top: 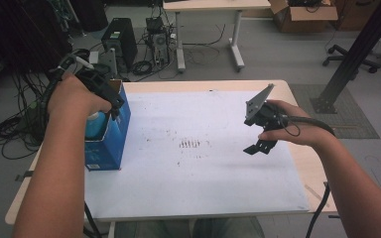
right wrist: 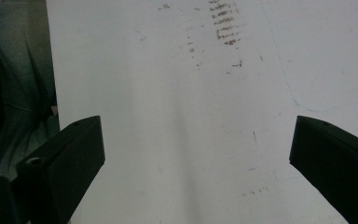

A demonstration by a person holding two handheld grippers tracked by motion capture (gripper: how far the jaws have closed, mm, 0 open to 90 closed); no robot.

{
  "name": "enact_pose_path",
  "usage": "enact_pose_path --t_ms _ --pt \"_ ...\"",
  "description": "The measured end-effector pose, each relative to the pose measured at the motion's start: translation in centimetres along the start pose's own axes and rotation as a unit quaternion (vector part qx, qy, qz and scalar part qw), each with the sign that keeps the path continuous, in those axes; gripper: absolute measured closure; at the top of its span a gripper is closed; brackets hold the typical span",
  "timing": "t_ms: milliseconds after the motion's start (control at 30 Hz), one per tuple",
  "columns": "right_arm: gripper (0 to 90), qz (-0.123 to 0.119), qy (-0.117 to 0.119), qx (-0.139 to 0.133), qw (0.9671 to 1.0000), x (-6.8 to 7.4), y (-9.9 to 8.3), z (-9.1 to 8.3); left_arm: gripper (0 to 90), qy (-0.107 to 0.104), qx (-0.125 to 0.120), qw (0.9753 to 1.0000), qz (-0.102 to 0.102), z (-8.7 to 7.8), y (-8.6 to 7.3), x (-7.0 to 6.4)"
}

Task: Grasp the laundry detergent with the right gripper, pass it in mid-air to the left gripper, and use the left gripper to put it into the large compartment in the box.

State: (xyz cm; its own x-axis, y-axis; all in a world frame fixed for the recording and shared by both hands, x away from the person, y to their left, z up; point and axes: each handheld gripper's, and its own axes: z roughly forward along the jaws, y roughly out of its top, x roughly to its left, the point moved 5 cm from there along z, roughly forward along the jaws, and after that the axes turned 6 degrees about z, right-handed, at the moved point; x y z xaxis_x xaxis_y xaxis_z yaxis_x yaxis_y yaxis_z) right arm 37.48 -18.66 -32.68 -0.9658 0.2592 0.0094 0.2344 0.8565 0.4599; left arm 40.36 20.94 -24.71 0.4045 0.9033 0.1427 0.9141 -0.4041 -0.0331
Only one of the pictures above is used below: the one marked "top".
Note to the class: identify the grey floor mat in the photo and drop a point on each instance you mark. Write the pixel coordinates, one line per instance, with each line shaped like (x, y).
(347, 122)

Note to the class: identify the black computer tower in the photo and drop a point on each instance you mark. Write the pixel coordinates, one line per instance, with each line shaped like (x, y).
(122, 36)

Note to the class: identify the closed brown cardboard box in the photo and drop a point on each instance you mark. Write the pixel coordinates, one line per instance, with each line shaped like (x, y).
(354, 16)

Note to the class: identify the black curtain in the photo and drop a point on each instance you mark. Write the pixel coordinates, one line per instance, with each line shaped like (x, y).
(20, 36)

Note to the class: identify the blue cardboard box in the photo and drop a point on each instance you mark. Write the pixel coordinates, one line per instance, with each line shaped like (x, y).
(109, 148)

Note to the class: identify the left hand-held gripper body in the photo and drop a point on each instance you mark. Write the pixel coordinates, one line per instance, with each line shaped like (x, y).
(97, 82)

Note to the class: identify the black tape strip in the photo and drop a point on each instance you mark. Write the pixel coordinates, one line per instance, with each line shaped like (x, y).
(25, 175)

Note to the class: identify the black office chair base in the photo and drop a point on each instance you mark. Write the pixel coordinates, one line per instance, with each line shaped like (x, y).
(340, 58)

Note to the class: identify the white power supply unit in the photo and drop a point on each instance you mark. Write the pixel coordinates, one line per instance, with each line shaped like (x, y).
(94, 57)

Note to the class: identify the blue bottle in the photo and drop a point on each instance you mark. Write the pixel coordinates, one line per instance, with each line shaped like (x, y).
(95, 127)

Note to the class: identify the small open computer case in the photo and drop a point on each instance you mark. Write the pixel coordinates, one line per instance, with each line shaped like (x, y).
(158, 39)

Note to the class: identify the person's right hand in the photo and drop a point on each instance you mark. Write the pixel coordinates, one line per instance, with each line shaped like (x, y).
(301, 129)

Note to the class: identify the white desk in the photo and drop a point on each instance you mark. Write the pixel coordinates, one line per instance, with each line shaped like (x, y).
(211, 5)

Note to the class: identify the person's left hand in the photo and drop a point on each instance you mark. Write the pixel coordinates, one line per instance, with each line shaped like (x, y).
(71, 102)

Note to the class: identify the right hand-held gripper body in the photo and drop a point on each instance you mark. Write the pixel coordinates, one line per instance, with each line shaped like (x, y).
(266, 117)

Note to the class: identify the white table mat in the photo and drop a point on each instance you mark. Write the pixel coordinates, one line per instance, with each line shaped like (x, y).
(195, 185)

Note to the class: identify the light wooden table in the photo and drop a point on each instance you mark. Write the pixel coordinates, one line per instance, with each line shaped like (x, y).
(165, 86)

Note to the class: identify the open brown cardboard box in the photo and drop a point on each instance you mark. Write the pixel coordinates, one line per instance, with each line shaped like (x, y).
(306, 18)

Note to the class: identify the black metal stand post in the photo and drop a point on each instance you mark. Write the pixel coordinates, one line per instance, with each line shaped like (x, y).
(357, 53)

